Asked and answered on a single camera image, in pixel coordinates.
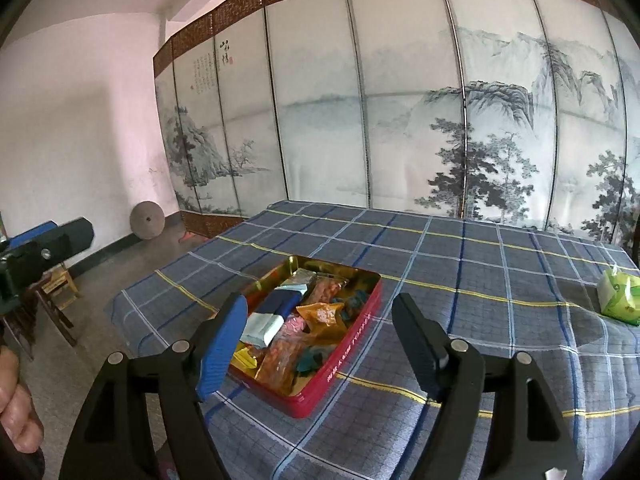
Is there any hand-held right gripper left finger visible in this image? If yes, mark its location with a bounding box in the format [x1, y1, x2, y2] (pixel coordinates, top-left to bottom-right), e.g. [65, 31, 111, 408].
[59, 291, 249, 480]

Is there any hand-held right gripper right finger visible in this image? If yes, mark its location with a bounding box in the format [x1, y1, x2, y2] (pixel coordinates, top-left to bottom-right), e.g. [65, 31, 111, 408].
[391, 293, 583, 480]

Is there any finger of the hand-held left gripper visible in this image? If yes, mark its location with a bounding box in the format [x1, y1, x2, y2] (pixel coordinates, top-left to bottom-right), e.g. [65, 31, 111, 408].
[27, 217, 96, 263]
[7, 220, 57, 252]

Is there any yellow snack packet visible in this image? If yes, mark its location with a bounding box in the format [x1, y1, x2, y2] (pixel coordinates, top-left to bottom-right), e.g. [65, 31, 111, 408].
[232, 345, 266, 368]

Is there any clear bag of orange snacks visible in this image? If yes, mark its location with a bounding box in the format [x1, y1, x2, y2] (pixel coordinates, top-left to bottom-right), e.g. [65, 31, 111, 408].
[257, 332, 313, 396]
[300, 272, 351, 306]

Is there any navy and white packet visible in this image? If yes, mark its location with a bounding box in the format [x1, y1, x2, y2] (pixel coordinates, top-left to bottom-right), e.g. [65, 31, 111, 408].
[241, 290, 301, 348]

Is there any pink floral packet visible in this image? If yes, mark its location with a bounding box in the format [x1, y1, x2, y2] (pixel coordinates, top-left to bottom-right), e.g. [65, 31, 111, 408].
[272, 317, 313, 346]

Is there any red tin box gold interior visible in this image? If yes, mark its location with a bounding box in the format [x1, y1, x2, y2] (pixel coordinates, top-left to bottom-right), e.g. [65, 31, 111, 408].
[227, 255, 383, 419]

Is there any blue candy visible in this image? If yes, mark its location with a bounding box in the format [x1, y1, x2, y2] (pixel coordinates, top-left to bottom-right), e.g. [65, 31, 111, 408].
[295, 344, 337, 376]
[332, 290, 372, 320]

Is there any orange snack packet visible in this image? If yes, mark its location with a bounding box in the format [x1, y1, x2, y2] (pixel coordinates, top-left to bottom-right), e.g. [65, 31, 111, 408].
[296, 300, 346, 333]

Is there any brown grain packet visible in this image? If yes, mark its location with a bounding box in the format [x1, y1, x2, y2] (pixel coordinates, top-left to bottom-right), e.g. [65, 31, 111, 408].
[285, 268, 317, 288]

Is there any person's left hand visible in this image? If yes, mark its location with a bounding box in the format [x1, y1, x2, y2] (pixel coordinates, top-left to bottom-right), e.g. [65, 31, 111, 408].
[0, 346, 46, 453]

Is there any light wooden stool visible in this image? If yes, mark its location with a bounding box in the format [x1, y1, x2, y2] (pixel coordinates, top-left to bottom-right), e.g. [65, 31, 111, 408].
[40, 266, 81, 313]

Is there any dark wooden stool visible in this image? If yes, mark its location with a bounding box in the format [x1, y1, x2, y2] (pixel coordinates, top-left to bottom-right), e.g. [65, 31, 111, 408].
[7, 282, 80, 350]

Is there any round stone disc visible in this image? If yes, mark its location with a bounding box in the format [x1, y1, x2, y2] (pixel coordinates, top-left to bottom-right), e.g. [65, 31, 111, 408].
[130, 201, 171, 241]

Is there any blue plaid tablecloth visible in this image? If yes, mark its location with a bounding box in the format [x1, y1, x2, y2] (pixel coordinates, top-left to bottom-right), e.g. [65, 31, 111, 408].
[103, 200, 640, 480]

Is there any green tissue pack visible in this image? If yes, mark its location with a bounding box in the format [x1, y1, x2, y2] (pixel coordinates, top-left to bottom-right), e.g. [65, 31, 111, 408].
[596, 262, 640, 326]

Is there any landscape painted folding screen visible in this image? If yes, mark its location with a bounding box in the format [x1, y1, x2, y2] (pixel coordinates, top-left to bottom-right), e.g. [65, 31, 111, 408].
[152, 0, 640, 256]

